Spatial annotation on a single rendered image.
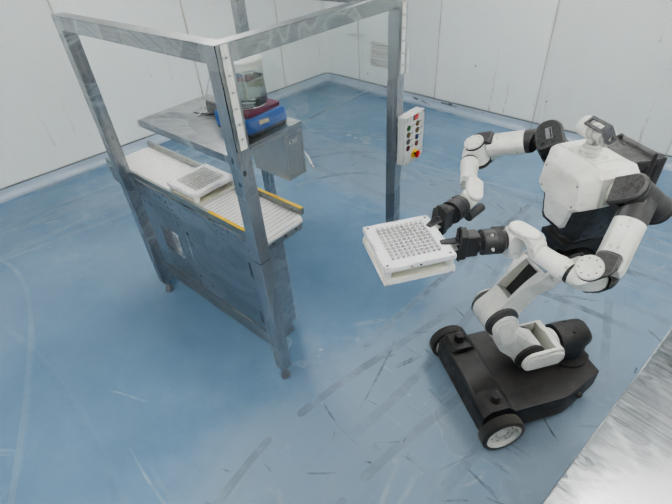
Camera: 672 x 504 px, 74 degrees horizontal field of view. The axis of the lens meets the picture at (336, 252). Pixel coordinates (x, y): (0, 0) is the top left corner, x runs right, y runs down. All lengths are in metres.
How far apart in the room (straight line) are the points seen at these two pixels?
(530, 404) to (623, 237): 0.99
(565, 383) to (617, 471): 1.05
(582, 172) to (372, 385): 1.40
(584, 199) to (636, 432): 0.70
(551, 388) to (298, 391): 1.20
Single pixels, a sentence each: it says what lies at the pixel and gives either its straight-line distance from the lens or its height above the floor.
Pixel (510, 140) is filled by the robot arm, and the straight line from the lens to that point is 1.89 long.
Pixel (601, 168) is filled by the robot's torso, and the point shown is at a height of 1.25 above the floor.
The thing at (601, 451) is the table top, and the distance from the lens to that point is 1.36.
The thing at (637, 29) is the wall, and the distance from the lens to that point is 4.59.
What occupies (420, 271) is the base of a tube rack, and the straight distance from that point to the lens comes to 1.46.
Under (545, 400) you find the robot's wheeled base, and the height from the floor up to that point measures 0.17.
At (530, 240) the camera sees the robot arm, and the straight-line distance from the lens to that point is 1.53.
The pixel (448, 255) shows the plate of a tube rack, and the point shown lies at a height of 1.04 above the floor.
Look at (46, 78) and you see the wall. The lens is 4.91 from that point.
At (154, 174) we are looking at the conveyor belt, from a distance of 2.68.
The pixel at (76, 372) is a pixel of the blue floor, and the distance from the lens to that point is 2.92.
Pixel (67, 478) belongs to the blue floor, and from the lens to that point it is 2.54.
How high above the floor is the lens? 1.95
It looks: 38 degrees down
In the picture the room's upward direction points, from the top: 4 degrees counter-clockwise
